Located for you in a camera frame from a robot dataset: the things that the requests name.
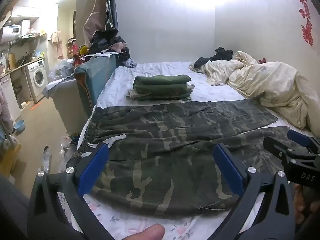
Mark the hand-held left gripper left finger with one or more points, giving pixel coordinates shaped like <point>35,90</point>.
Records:
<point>93,170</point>

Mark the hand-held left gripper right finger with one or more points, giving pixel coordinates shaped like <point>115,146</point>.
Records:
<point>230,170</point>

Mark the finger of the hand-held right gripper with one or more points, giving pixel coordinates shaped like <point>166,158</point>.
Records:
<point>275,146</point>
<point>300,137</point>

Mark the camouflage pants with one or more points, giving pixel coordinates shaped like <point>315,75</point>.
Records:
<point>160,95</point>
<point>150,142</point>

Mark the folded camouflage pants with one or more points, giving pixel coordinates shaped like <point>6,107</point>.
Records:
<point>160,95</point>

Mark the folded green pants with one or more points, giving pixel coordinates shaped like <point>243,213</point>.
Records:
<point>160,81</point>

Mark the person's right hand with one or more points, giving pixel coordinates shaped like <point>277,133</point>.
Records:
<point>300,205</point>

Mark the person's left hand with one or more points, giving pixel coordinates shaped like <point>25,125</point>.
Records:
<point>150,232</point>

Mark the clear plastic bottle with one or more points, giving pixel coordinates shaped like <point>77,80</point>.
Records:
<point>46,158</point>

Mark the cream duvet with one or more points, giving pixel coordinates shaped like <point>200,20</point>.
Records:
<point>270,85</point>

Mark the grey cabinet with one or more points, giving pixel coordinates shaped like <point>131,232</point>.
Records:
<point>65,100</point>

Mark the small red cloth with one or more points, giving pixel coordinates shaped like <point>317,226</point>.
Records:
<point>262,61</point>

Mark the blue basin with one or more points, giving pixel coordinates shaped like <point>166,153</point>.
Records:
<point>19,126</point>

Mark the teal padded headboard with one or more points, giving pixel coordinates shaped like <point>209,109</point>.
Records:
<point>97,80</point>

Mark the person's dark clothing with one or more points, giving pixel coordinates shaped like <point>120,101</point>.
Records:
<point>12,210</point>

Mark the white washing machine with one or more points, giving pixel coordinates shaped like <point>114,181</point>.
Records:
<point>37,80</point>

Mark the clear plastic bag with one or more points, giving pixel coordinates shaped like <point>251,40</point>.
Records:
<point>61,68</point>

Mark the black garment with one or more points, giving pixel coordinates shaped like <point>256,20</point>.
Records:
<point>222,53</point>

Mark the yellow toy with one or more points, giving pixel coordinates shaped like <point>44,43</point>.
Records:
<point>83,50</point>

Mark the white floral bed sheet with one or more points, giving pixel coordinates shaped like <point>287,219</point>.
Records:
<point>162,67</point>

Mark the dark clothes pile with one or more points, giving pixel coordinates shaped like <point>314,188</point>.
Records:
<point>117,47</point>

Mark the pink towel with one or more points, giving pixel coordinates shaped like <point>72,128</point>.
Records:
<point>58,43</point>

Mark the white water heater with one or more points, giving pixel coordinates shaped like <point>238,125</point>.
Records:
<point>10,33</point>

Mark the red wall decoration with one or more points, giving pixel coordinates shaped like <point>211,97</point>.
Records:
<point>306,17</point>

